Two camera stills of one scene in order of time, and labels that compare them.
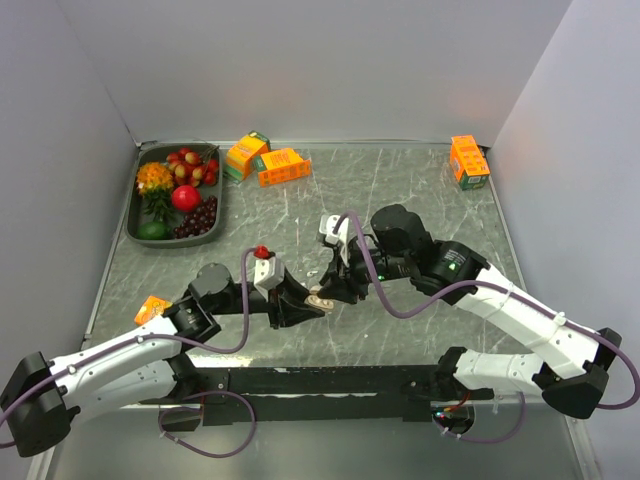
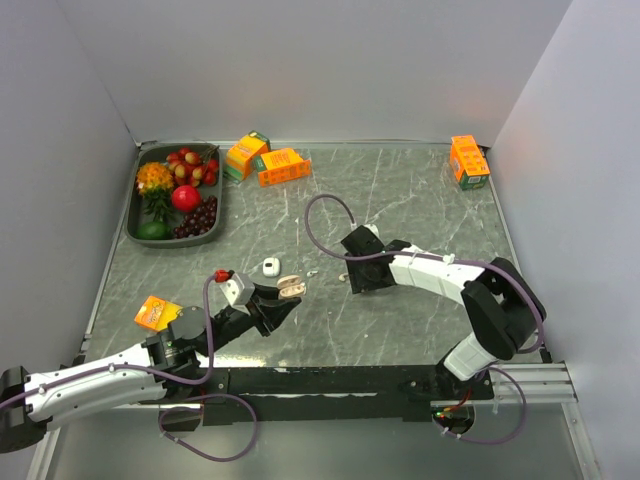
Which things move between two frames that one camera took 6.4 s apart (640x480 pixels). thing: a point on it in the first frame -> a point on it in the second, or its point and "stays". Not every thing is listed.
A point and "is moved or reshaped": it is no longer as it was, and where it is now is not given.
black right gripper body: [358, 273] stays
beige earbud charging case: [314, 299] is moved or reshaped
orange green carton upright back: [241, 156] stays
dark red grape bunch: [198, 221] stays
